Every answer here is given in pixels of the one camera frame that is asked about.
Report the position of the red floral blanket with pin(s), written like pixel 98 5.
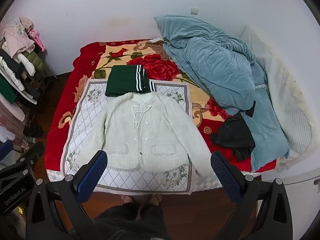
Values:
pixel 62 120

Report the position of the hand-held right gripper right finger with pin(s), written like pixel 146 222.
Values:
pixel 225 177

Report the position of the white knit jacket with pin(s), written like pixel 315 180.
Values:
pixel 140 135

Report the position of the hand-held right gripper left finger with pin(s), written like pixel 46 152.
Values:
pixel 92 175

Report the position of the white wall switch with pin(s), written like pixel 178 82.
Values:
pixel 194 10

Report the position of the person's pink slipper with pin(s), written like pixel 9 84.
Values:
pixel 155 198
pixel 128 199

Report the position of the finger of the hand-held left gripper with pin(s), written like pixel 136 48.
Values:
pixel 32 155
pixel 5 150

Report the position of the black cloth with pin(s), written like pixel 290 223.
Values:
pixel 232 132

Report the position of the pile of clothes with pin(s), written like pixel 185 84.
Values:
pixel 17 55

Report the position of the green pants with white stripes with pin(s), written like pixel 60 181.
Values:
pixel 120 82

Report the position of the white quilted bed sheet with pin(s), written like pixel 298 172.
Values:
pixel 207 183

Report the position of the person's dark trousers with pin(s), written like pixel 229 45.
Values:
pixel 130 222

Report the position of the light blue garment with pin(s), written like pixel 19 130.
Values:
pixel 212 65

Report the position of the white waffle blanket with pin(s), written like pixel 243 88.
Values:
pixel 275 75

